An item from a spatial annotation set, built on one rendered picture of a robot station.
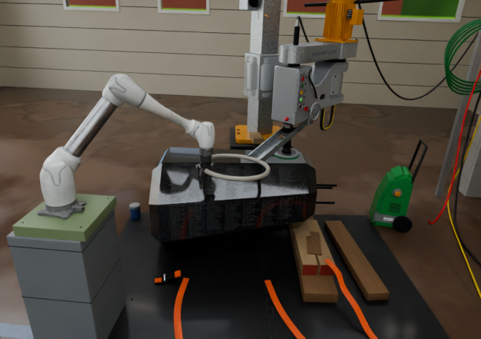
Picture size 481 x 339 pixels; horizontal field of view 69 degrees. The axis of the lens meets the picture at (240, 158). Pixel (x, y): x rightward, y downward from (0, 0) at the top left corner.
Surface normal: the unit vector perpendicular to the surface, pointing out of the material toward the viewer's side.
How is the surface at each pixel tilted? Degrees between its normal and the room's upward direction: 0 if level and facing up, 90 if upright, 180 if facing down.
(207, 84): 90
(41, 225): 1
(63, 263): 90
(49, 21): 90
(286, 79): 90
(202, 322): 0
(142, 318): 0
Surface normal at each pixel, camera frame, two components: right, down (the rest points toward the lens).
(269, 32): 0.52, 0.34
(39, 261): -0.09, 0.37
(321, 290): 0.03, -0.92
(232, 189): 0.06, -0.39
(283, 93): -0.65, 0.27
